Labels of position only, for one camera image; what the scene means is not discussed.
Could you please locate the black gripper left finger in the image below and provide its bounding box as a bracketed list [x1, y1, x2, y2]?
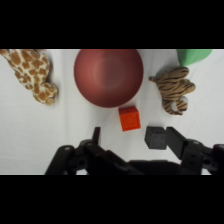
[44, 126, 141, 175]

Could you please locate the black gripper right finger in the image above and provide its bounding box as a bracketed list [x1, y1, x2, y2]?
[165, 126, 224, 175]

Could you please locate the green triangle soft block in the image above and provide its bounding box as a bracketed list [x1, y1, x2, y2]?
[176, 49, 213, 68]

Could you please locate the black cube block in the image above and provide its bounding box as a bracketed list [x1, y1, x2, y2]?
[144, 125, 168, 151]

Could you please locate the orange cube block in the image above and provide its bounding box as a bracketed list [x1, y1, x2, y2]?
[118, 106, 142, 133]

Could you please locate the tiger plush toy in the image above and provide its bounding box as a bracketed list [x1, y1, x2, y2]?
[148, 66, 197, 116]

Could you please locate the giraffe plush toy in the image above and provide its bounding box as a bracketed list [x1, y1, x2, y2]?
[0, 49, 59, 106]

